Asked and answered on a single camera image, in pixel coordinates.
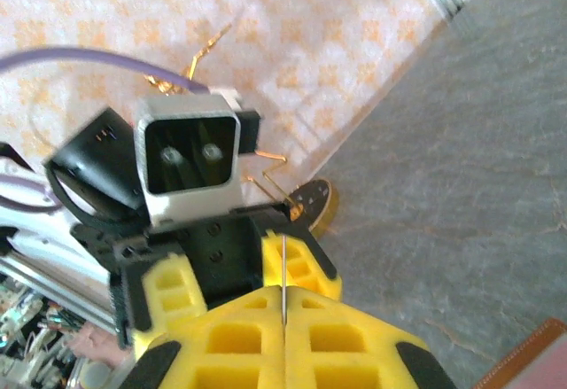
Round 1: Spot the grey credit card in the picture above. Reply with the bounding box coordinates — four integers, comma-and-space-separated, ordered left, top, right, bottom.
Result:
279, 233, 288, 326

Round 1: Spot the brown leather card holder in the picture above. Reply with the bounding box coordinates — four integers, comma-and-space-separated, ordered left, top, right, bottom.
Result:
471, 317, 567, 389

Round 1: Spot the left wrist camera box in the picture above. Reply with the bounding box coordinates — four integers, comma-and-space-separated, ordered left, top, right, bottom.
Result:
135, 94, 244, 227

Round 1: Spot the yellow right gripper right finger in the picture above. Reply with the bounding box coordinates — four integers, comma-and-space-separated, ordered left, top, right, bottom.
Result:
285, 285, 457, 389

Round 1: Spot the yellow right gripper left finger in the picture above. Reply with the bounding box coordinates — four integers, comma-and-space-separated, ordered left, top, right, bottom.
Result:
119, 285, 284, 389

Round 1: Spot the purple cable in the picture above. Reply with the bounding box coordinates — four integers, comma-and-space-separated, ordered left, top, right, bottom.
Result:
0, 45, 212, 96
0, 174, 63, 212

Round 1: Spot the aluminium extrusion beam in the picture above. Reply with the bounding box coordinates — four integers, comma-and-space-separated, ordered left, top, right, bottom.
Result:
0, 246, 119, 335

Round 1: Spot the gold wire memo holder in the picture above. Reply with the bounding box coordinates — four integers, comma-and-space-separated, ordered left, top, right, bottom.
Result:
144, 20, 340, 235

